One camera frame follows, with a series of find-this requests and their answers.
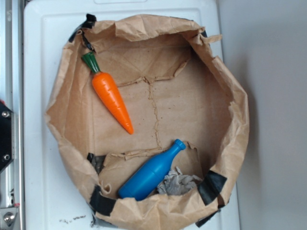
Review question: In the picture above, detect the orange toy carrot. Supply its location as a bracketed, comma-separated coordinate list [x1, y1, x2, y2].
[82, 52, 134, 135]

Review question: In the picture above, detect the brown paper bag tray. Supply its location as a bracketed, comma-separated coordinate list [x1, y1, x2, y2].
[45, 14, 249, 230]

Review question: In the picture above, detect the blue plastic toy bottle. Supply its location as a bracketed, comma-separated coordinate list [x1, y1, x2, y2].
[118, 139, 186, 201]

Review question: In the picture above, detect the crumpled grey cloth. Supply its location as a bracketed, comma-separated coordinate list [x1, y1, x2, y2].
[156, 167, 201, 196]

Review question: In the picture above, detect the white plastic bin lid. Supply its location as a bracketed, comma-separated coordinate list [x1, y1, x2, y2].
[23, 0, 241, 230]

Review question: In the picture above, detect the black mounting plate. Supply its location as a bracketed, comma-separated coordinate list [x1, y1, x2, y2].
[0, 101, 12, 173]

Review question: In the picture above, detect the metal frame rail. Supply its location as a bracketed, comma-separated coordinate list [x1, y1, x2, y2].
[0, 0, 25, 230]

